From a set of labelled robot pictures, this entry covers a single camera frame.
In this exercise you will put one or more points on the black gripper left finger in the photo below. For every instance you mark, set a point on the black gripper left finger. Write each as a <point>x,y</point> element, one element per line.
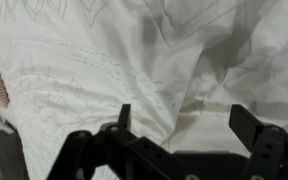
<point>129,157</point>

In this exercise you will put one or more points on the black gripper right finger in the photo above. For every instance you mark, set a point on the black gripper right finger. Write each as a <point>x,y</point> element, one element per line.
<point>267,144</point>

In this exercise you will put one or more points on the white duvet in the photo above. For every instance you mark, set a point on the white duvet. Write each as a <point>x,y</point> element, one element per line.
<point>180,64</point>

